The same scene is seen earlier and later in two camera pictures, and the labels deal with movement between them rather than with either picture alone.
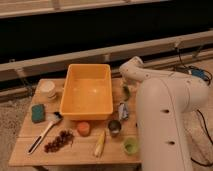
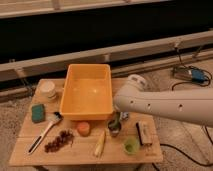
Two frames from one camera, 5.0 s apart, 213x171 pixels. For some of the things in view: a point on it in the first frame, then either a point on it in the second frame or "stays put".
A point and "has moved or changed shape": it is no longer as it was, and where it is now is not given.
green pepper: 127,92 has moved or changed shape
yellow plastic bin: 87,93 stays put
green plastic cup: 131,146 stays put
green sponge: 38,113 stays put
